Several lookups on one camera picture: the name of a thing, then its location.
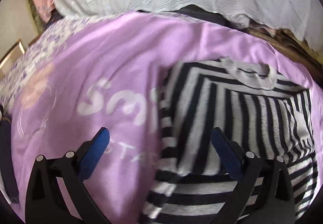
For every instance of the black white striped sweater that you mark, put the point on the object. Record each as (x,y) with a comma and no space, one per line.
(253,105)

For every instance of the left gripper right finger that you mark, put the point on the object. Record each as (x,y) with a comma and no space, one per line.
(275,201)

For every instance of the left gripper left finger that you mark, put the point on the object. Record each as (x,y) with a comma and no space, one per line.
(44,200)

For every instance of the lilac printed bed sheet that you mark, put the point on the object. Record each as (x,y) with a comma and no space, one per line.
(111,75)

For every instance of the floral white purple cloth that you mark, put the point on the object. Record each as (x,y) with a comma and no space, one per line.
(40,52)

